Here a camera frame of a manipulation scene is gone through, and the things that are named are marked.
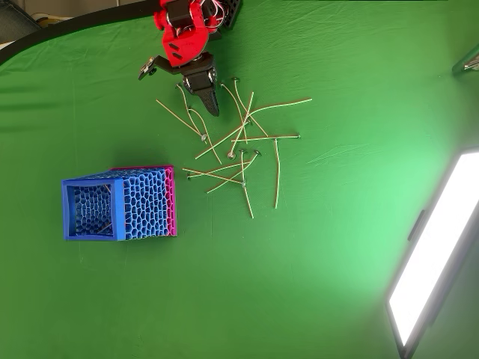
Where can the green cloth with black rim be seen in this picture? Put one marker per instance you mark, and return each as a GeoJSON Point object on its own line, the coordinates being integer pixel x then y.
{"type": "Point", "coordinates": [262, 280]}

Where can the bright led light panel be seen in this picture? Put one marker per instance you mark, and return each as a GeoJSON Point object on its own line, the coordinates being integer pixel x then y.
{"type": "Point", "coordinates": [434, 243]}

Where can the metal stand pole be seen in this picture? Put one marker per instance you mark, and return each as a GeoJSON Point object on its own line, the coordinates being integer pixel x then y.
{"type": "Point", "coordinates": [466, 65]}

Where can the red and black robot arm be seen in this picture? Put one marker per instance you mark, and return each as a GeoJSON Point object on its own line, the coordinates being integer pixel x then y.
{"type": "Point", "coordinates": [183, 45]}

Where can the white and yellow object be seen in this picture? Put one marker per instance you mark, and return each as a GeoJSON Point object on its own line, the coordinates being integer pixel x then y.
{"type": "Point", "coordinates": [48, 19]}

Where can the small wrist camera on bracket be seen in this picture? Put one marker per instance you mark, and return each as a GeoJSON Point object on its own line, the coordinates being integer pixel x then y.
{"type": "Point", "coordinates": [146, 69]}

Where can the blue and magenta mesh basket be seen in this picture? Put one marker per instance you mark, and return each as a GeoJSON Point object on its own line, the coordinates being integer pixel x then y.
{"type": "Point", "coordinates": [146, 205]}

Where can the grey chair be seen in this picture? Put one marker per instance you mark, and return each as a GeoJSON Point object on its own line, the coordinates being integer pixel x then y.
{"type": "Point", "coordinates": [16, 22]}

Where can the black perforated block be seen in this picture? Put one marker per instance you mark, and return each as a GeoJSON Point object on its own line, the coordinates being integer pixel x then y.
{"type": "Point", "coordinates": [234, 13]}

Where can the waxed candle wick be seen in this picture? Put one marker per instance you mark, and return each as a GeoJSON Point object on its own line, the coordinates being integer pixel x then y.
{"type": "Point", "coordinates": [189, 170]}
{"type": "Point", "coordinates": [204, 152]}
{"type": "Point", "coordinates": [224, 167]}
{"type": "Point", "coordinates": [249, 202]}
{"type": "Point", "coordinates": [227, 89]}
{"type": "Point", "coordinates": [184, 101]}
{"type": "Point", "coordinates": [213, 146]}
{"type": "Point", "coordinates": [284, 103]}
{"type": "Point", "coordinates": [251, 101]}
{"type": "Point", "coordinates": [107, 188]}
{"type": "Point", "coordinates": [269, 138]}
{"type": "Point", "coordinates": [106, 227]}
{"type": "Point", "coordinates": [217, 187]}
{"type": "Point", "coordinates": [179, 119]}
{"type": "Point", "coordinates": [235, 89]}

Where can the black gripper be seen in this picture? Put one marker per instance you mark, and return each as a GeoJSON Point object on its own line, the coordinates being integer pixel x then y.
{"type": "Point", "coordinates": [200, 79]}

